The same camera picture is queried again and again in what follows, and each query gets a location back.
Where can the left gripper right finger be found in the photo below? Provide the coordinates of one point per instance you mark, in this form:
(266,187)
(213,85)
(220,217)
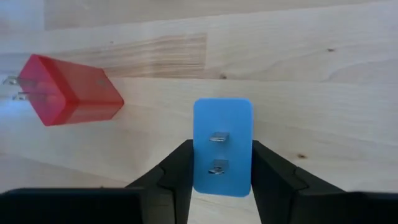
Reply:
(280,193)

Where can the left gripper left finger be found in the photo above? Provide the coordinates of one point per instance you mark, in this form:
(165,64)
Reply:
(174,186)

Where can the blue plug charger block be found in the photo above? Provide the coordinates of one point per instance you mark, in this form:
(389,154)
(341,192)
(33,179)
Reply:
(224,118)

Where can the red plug charger block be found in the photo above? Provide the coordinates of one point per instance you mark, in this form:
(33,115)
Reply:
(77,90)

